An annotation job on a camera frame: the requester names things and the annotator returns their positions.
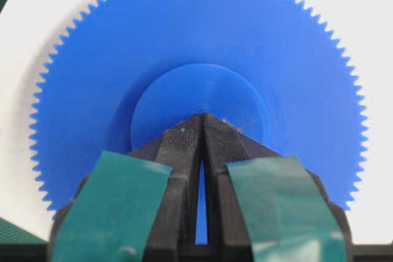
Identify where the green table cloth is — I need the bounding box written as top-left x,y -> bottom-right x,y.
0,0 -> 45,245

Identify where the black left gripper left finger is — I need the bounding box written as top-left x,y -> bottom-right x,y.
48,115 -> 203,261

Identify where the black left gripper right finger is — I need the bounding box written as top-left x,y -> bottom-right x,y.
203,114 -> 353,261

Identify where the large blue gear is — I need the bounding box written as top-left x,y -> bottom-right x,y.
29,0 -> 369,244

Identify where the white rectangular board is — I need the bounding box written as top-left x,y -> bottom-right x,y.
1,0 -> 392,244

